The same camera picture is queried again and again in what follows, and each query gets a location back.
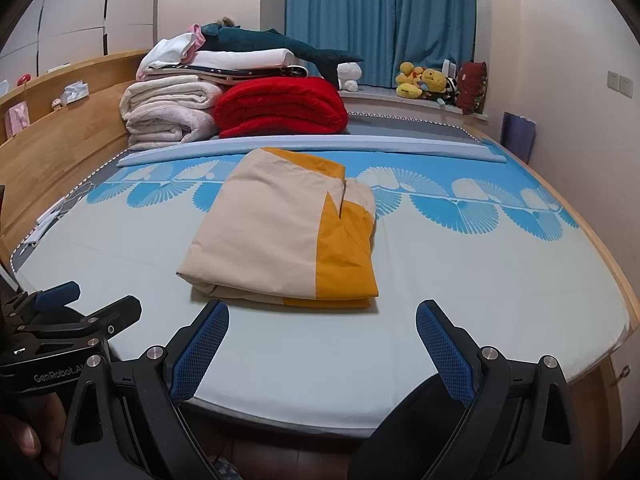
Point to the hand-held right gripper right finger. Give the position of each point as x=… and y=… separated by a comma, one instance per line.
x=445, y=355

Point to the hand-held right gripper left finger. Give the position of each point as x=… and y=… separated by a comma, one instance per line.
x=200, y=355

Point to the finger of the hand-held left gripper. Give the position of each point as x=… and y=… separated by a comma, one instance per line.
x=112, y=312
x=57, y=295

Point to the beige and orange jacket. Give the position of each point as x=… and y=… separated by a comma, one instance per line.
x=260, y=230

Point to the person's left hand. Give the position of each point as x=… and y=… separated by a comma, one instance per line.
x=25, y=435

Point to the blue and white bed mat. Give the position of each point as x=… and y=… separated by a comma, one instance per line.
x=325, y=355

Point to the wooden headboard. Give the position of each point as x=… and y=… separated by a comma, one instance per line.
x=65, y=160

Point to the pink bag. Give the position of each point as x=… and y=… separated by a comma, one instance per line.
x=17, y=120

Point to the tissue box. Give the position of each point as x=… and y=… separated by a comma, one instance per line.
x=76, y=92

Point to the cream fleece folded blanket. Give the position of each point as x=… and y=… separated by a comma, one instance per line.
x=165, y=110

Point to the light blue bed bolster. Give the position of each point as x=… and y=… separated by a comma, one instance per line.
x=400, y=146

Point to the red folded blanket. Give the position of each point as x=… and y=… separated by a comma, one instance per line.
x=280, y=107

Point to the white crumpled blanket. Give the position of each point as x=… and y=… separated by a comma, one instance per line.
x=167, y=55

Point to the striped plush toy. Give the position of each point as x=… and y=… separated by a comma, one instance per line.
x=451, y=90

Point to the dark red cushion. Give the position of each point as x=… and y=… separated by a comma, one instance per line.
x=471, y=87

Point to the white window sill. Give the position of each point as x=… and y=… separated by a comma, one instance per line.
x=380, y=94

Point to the yellow plush toy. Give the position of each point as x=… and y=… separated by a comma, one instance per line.
x=409, y=80
x=434, y=81

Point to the white folded quilt dark trim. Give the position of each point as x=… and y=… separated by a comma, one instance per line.
x=245, y=67

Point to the pink cloth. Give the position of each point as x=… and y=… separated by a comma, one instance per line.
x=197, y=35

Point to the white wardrobe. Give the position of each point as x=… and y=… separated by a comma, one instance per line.
x=75, y=5

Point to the white plush toy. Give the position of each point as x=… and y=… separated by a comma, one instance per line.
x=349, y=75

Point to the dark teal shark plush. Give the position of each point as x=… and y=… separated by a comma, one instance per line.
x=260, y=40

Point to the brown teddy bear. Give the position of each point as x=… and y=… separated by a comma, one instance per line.
x=226, y=21

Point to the blue curtain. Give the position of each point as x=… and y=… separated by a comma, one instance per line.
x=380, y=15

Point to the purple folder by wall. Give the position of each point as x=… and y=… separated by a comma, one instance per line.
x=517, y=137

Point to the white wall switch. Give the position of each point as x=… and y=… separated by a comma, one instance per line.
x=613, y=81
x=626, y=85

